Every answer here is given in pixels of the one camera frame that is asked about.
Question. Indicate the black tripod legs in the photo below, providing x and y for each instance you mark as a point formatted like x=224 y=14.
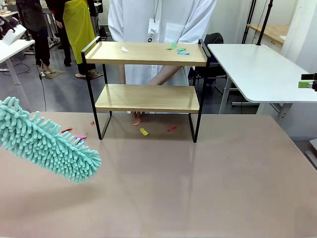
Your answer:
x=249 y=17

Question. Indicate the person in yellow apron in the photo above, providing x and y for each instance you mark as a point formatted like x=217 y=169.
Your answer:
x=79 y=24

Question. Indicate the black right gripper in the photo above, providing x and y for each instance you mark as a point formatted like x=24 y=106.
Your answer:
x=315 y=85

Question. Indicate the grey metal frame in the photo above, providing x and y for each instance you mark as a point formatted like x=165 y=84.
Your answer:
x=312 y=158

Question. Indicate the large white table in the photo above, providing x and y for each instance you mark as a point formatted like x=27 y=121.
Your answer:
x=260 y=72

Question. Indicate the small white table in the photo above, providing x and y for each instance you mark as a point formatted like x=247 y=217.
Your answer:
x=17 y=48

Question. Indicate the wooden shelf black frame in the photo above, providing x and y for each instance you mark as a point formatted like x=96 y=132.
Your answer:
x=146 y=53

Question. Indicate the long red paper scrap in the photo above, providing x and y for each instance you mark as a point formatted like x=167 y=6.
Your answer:
x=67 y=130

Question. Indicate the yellow paper scrap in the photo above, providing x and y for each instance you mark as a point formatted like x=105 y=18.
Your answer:
x=143 y=132

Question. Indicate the grey floor mat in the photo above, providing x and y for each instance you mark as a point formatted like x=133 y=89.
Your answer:
x=55 y=74

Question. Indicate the black chair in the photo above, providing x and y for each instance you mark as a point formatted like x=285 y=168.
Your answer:
x=214 y=39

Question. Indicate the orange paper scrap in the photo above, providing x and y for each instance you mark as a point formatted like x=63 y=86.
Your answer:
x=137 y=122

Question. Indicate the person's right forearm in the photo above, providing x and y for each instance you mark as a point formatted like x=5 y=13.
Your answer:
x=121 y=74

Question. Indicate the white name badge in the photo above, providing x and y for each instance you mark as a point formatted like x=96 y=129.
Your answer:
x=153 y=29

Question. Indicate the person's left hand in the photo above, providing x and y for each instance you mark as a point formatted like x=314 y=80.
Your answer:
x=137 y=114

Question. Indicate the green paper scrap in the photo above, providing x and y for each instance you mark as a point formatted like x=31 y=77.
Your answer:
x=172 y=46

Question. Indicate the turquoise microfibre duster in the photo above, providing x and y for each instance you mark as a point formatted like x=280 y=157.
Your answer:
x=44 y=146

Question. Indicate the person's left forearm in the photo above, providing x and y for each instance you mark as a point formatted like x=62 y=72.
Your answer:
x=168 y=74

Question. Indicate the dark red paper scrap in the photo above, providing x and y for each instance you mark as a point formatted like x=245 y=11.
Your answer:
x=171 y=128

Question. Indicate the sky blue paper scrap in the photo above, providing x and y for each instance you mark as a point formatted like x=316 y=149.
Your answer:
x=183 y=53

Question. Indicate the white paper scrap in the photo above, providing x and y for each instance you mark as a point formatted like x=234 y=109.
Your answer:
x=124 y=49

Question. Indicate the wooden background desk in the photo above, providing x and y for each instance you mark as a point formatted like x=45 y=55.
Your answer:
x=272 y=31

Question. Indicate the magenta paper scrap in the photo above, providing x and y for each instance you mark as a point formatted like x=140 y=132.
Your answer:
x=81 y=136

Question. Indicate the red rectangular paper scrap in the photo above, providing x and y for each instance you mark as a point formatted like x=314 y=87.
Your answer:
x=79 y=142

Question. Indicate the person in white coat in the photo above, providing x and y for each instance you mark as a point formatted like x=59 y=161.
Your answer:
x=133 y=22

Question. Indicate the black stand pole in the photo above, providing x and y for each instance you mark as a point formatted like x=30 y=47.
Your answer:
x=265 y=22

